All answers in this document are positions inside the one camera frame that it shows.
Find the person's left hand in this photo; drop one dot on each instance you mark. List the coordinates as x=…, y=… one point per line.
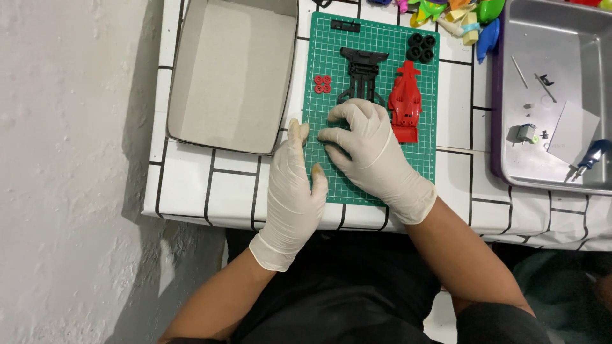
x=287, y=200

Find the person's right hand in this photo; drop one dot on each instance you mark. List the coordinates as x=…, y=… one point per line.
x=377, y=162

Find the red toy car body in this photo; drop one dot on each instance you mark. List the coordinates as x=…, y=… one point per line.
x=405, y=102

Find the white black-lined tablecloth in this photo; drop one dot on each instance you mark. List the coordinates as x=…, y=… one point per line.
x=215, y=191

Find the black toy car chassis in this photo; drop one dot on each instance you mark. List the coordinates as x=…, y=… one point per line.
x=363, y=69

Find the person's black clothing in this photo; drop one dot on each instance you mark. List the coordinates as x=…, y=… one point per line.
x=344, y=286

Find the black rubber toy tyre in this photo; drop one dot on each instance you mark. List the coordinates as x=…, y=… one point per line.
x=426, y=56
x=415, y=39
x=413, y=52
x=429, y=41

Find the green cutting mat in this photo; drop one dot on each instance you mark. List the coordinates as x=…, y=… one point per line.
x=373, y=43

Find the purple tray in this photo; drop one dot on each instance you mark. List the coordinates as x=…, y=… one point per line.
x=496, y=119

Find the grey cardboard box lid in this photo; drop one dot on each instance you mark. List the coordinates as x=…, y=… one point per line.
x=234, y=76

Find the black rectangular plastic part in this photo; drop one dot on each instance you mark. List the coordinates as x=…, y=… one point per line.
x=345, y=26

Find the small silver electric motor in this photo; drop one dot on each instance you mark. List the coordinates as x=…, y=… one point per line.
x=526, y=133

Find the heap of colourful plastic toys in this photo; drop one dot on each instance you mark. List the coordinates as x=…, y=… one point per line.
x=464, y=19

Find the thin metal axle rod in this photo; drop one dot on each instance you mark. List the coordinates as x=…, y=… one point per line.
x=549, y=91
x=519, y=71

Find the black curved plastic part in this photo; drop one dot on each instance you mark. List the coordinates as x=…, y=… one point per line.
x=322, y=3

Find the small black plastic clip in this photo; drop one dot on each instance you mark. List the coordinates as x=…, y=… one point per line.
x=546, y=80

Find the white card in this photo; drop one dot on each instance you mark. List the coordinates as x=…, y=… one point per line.
x=573, y=131

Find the metal tray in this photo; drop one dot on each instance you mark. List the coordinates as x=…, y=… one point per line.
x=559, y=52

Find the dark teal cloth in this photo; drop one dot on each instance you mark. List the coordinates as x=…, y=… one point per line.
x=564, y=296

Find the red plastic toy piece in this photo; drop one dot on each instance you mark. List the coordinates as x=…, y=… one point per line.
x=585, y=2

